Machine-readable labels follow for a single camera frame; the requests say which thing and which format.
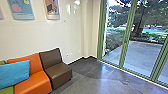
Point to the green framed glass door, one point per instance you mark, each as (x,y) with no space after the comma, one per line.
(128,33)

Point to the large tree trunk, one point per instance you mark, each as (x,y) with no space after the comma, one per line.
(140,20)

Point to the orange sofa seat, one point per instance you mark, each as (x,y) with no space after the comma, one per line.
(33,83)

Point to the blue cushion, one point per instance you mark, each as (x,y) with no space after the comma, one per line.
(13,74)

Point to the white wall outlet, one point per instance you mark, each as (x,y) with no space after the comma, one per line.
(68,55)

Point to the pink framed wall poster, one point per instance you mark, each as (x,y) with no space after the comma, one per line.
(52,8)

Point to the light blue wall poster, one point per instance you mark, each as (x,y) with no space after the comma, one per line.
(20,8)

